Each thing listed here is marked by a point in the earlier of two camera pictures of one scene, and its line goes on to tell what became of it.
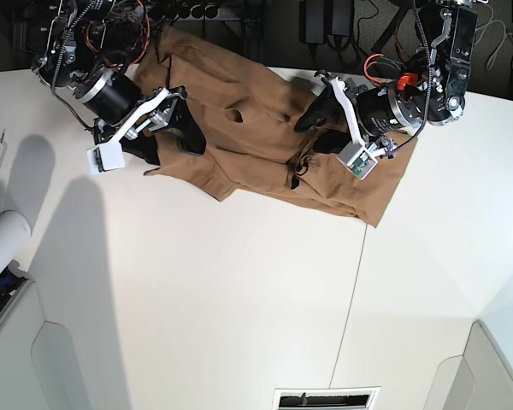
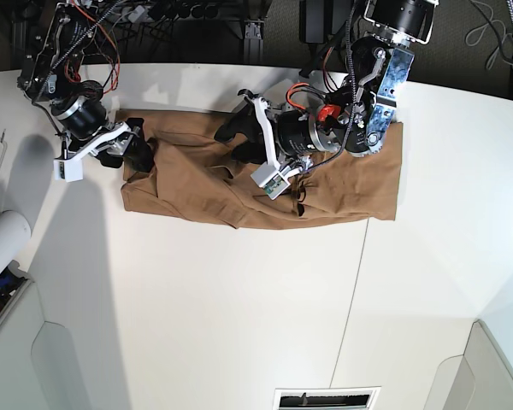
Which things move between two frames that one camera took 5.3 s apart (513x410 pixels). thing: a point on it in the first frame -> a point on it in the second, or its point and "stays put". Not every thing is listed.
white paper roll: (3, 236) stays put
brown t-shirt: (244, 109) -> (191, 178)
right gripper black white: (370, 113) -> (294, 135)
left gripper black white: (122, 112) -> (85, 121)
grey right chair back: (480, 378) stays put
